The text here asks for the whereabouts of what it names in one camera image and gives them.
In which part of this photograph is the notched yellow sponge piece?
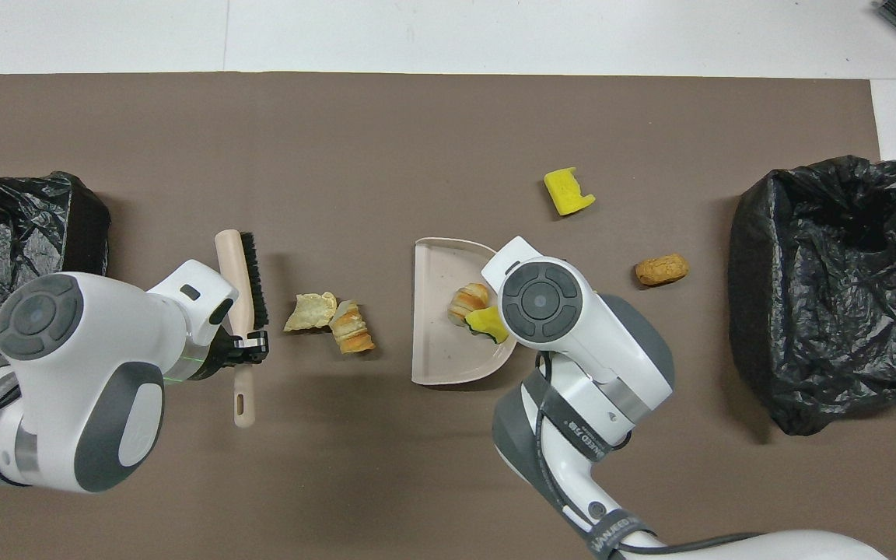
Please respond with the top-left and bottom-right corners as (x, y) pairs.
(544, 166), (597, 217)

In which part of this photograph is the brown bread roll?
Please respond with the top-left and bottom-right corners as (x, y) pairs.
(635, 254), (690, 287)

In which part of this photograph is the beige brush with black bristles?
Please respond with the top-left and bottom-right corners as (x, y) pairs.
(215, 229), (270, 429)

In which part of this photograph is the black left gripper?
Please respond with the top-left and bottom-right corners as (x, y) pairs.
(203, 331), (270, 378)

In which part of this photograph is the pale flaky bread piece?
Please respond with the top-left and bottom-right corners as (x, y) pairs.
(284, 292), (338, 333)

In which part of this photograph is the striped croissant piece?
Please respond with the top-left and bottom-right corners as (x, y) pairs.
(448, 283), (491, 326)
(329, 300), (376, 355)

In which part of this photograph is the yellow and green sponge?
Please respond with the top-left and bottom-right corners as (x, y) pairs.
(465, 306), (511, 345)

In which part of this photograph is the brown table mat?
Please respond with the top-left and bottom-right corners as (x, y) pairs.
(0, 72), (896, 560)

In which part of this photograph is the beige plastic dustpan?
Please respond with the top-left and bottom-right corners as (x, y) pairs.
(411, 237), (519, 387)

